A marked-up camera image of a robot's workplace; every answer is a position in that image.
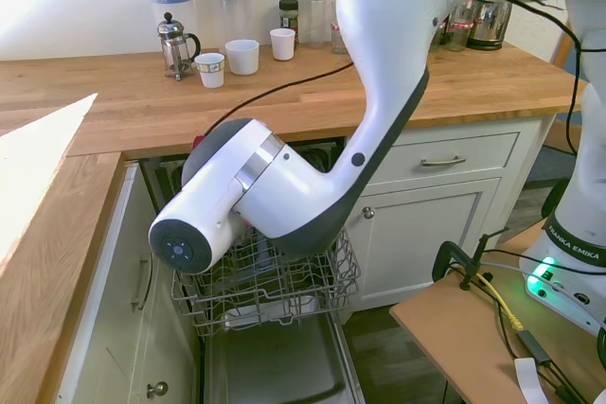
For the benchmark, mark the open steel dishwasher door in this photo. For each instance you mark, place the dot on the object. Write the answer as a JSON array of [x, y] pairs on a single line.
[[274, 366]]

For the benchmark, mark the round metal cabinet knob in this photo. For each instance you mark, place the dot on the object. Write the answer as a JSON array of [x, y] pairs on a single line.
[[157, 390], [368, 212]]

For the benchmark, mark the glass french press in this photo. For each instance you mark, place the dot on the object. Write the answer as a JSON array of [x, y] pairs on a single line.
[[176, 47]]

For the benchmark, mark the spice jar black lid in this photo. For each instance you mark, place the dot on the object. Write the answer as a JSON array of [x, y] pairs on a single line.
[[289, 18]]

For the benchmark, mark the black metal clamp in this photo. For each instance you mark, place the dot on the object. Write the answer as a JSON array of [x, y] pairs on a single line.
[[445, 252]]

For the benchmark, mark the pink plastic plate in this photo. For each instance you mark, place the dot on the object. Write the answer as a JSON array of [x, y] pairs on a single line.
[[199, 140]]

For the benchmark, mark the white paper tag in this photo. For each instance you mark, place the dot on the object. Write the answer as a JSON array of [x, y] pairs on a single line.
[[528, 380]]

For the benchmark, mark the glass jar red checkered lid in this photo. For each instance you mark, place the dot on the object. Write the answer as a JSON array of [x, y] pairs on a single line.
[[338, 40]]

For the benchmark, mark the wooden robot mounting board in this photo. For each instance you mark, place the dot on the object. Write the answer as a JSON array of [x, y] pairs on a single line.
[[464, 338]]

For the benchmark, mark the small white ribbed cup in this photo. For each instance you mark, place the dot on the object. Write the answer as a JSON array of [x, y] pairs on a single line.
[[282, 46]]

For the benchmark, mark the steel electric kettle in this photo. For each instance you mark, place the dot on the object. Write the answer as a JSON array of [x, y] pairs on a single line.
[[490, 21]]

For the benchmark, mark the clear glass jar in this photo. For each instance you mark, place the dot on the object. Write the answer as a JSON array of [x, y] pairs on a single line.
[[458, 35]]

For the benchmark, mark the patterned paper cup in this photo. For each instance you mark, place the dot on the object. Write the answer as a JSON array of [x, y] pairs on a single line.
[[209, 72]]

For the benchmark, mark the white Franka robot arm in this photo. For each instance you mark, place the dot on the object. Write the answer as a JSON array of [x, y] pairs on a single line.
[[379, 92]]

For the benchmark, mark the clear pitcher dark blue lid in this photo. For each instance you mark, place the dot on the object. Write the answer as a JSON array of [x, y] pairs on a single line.
[[229, 16]]

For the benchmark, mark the clear jar green lid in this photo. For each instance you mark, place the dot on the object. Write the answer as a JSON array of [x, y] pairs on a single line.
[[315, 21]]

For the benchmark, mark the clear pitcher light blue lid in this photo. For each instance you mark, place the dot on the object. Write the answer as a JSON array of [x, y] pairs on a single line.
[[172, 11]]

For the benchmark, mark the large white mug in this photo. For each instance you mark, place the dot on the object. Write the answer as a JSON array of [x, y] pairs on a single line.
[[242, 58]]

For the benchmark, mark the white cabinet beside dishwasher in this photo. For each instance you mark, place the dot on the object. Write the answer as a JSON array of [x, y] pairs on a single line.
[[426, 233]]

